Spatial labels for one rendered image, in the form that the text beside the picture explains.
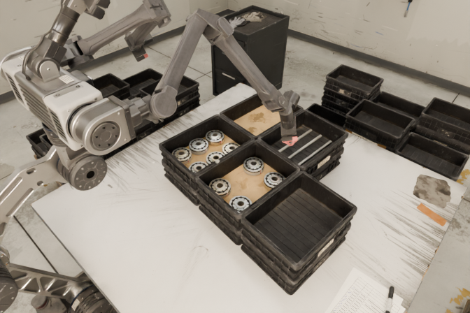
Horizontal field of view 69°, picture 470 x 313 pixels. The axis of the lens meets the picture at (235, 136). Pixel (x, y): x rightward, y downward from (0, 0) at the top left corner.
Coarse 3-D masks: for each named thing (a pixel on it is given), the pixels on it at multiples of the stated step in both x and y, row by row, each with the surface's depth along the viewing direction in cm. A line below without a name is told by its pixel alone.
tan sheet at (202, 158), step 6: (204, 138) 190; (228, 138) 190; (222, 144) 186; (210, 150) 182; (216, 150) 182; (192, 156) 178; (198, 156) 178; (204, 156) 178; (192, 162) 175; (204, 162) 175
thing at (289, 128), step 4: (280, 120) 146; (292, 120) 145; (280, 124) 151; (284, 124) 146; (288, 124) 145; (292, 124) 147; (284, 128) 148; (288, 128) 147; (292, 128) 148; (284, 132) 148; (288, 132) 148; (292, 132) 147; (296, 132) 147
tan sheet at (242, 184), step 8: (240, 168) 172; (264, 168) 172; (272, 168) 172; (224, 176) 168; (232, 176) 168; (240, 176) 168; (248, 176) 168; (256, 176) 168; (232, 184) 163; (240, 184) 163; (248, 184) 163; (256, 184) 164; (232, 192) 160; (240, 192) 160; (248, 192) 160; (256, 192) 160; (264, 192) 160; (256, 200) 156
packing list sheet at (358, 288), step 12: (348, 276) 142; (360, 276) 142; (348, 288) 138; (360, 288) 138; (372, 288) 138; (384, 288) 138; (336, 300) 134; (348, 300) 134; (360, 300) 134; (372, 300) 134; (384, 300) 134; (396, 300) 134; (336, 312) 131; (348, 312) 131; (360, 312) 131; (372, 312) 131; (384, 312) 131; (396, 312) 131
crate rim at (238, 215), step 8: (248, 144) 171; (272, 152) 167; (224, 160) 162; (208, 168) 158; (296, 168) 158; (200, 176) 154; (288, 176) 154; (200, 184) 152; (280, 184) 150; (208, 192) 148; (216, 200) 146; (224, 200) 143; (232, 208) 140; (248, 208) 140; (240, 216) 138
